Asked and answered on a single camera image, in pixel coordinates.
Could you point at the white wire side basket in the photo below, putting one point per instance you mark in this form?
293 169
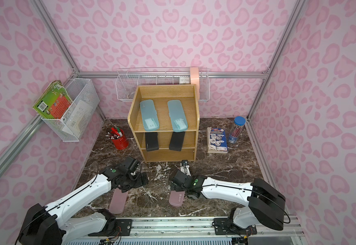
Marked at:
78 90

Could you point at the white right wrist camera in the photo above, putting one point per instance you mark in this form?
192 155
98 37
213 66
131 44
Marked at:
185 167

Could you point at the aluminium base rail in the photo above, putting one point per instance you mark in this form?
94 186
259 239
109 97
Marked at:
196 231

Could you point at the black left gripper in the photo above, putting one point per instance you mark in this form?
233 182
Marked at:
128 186

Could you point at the pink tape roll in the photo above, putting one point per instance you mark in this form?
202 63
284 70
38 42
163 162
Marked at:
194 80

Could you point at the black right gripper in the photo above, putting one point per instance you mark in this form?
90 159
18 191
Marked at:
178 186

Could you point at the wooden three-tier shelf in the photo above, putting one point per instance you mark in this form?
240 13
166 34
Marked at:
161 94

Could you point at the blue illustrated book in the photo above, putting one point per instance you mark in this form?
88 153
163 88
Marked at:
216 141

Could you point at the white paper sheet in basket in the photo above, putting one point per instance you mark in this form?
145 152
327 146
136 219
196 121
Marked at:
76 122

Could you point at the small white box in basket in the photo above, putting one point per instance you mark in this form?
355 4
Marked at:
184 80

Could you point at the blue-capped pencil tube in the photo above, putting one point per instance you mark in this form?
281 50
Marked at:
236 129

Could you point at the teal pencil case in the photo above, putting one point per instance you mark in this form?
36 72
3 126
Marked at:
177 116
149 116

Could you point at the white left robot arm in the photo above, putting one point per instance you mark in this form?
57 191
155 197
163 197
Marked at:
54 223

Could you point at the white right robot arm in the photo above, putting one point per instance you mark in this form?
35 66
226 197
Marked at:
261 203

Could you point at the green red booklet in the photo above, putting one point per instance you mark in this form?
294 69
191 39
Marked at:
54 102

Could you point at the red pen cup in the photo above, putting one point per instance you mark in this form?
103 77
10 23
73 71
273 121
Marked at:
118 138

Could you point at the pink pencil case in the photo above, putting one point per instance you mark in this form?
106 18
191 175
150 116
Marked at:
176 199
118 201

